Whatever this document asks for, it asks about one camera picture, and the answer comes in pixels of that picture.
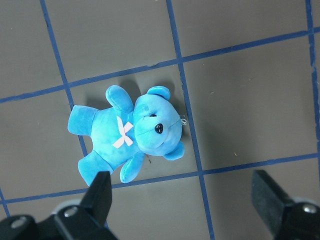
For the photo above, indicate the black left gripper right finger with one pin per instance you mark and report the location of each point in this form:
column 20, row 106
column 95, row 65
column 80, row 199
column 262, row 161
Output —
column 286, row 217

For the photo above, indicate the blue plush teddy bear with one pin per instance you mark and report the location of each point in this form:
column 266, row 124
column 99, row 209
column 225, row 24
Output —
column 123, row 134

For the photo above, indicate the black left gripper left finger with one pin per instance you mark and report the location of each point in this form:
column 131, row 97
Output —
column 85, row 221

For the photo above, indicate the brown paper table mat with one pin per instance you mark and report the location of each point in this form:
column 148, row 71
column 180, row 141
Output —
column 181, row 99

